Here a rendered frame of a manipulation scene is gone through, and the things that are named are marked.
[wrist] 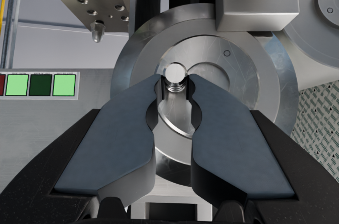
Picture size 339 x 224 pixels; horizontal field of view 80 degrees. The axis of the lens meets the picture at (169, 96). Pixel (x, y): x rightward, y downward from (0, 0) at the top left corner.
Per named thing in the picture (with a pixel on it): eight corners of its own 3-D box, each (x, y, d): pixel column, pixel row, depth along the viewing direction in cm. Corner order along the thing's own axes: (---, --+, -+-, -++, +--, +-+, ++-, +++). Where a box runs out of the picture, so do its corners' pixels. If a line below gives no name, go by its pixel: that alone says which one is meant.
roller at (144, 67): (276, 16, 16) (285, 168, 14) (215, 82, 42) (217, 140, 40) (130, 18, 17) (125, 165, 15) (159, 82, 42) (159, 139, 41)
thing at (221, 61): (261, 144, 13) (147, 136, 14) (250, 142, 15) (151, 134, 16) (262, 35, 14) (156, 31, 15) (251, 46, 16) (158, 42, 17)
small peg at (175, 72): (187, 86, 11) (162, 85, 11) (185, 93, 14) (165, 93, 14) (187, 61, 11) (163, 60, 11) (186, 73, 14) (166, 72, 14)
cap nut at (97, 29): (102, 21, 50) (101, 39, 50) (107, 29, 54) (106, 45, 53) (88, 22, 50) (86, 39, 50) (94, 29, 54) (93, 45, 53)
